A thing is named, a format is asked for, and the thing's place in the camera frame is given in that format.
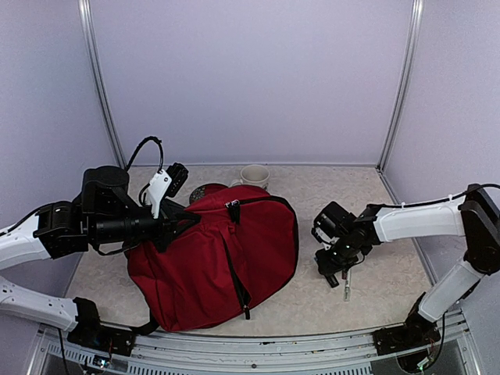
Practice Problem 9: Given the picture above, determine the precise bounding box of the front aluminium rail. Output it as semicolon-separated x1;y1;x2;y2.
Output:
25;310;485;375

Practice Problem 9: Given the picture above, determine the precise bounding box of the slim white pen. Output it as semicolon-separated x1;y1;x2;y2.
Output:
343;269;352;302

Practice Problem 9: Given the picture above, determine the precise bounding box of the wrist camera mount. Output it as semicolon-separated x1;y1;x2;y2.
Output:
311;219;337;250
139;162;188;219

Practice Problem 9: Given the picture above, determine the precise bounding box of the white floral mug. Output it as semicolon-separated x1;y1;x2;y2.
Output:
229;164;270;191

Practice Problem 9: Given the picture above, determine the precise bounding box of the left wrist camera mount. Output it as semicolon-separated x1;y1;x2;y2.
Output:
139;162;188;219

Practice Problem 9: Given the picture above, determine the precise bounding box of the left aluminium frame post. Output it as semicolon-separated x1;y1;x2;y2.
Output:
77;0;126;168

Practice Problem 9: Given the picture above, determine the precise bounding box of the aluminium frame post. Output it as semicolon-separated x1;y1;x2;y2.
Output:
377;0;425;173
77;0;126;168

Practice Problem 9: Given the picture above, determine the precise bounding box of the right aluminium frame post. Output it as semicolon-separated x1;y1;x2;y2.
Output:
377;0;425;173

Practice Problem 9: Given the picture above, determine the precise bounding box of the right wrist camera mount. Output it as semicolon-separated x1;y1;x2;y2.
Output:
311;219;337;250

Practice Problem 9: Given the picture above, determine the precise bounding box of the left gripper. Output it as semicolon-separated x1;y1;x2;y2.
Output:
91;202;201;253

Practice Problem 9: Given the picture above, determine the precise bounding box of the red floral saucer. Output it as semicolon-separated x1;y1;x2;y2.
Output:
189;183;227;204

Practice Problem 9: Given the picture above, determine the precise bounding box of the red backpack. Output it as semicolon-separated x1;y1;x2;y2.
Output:
127;185;299;335

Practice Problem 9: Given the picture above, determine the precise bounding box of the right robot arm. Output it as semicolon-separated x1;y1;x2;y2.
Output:
311;184;499;355

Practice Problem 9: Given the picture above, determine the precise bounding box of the blue black highlighter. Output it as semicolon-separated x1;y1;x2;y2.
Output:
325;274;339;288

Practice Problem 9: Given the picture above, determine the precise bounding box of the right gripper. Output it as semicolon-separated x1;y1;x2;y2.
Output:
316;234;359;276

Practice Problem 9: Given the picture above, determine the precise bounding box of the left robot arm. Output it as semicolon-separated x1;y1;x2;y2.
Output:
1;163;199;356

